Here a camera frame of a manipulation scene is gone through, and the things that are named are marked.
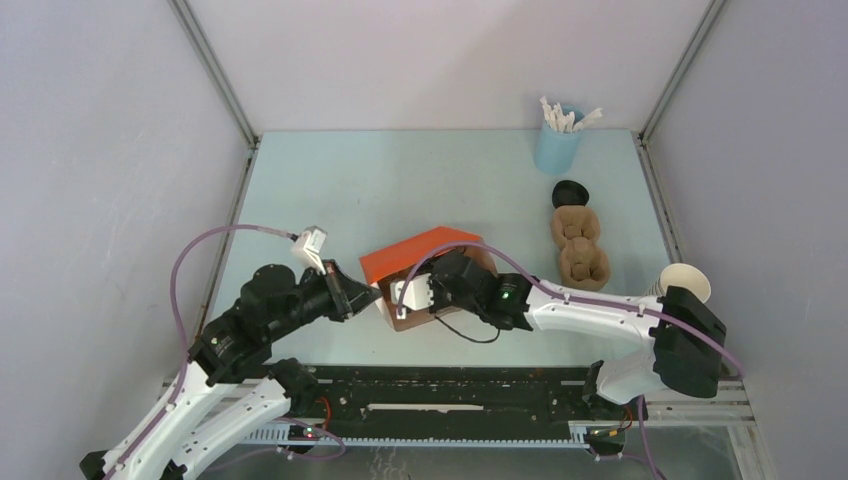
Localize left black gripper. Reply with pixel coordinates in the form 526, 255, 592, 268
269, 258, 384, 340

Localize orange paper bag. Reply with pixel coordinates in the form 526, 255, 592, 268
359, 226, 497, 332

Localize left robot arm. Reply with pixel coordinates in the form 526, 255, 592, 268
80, 260, 382, 479

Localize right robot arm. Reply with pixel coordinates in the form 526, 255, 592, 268
428, 251, 727, 418

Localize brown cardboard cup carrier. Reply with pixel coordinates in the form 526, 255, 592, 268
550, 205, 611, 292

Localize light blue holder cup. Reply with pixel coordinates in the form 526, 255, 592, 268
533, 120, 583, 175

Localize white wrapped stirrer sticks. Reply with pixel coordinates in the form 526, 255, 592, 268
539, 96, 603, 134

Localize stack of paper cups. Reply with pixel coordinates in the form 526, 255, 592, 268
646, 263, 712, 303

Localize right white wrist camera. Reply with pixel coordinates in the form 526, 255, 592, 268
390, 274, 434, 320

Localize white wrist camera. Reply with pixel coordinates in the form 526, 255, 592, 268
390, 274, 434, 320
291, 226, 327, 275

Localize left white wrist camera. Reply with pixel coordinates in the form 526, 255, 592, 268
291, 226, 327, 275

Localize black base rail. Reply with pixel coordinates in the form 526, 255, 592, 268
155, 362, 757, 462

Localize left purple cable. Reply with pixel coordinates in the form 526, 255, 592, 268
102, 223, 296, 480

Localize purple cable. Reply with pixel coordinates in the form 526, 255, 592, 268
102, 223, 296, 480
396, 240, 747, 480

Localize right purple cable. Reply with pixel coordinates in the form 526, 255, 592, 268
396, 240, 747, 480

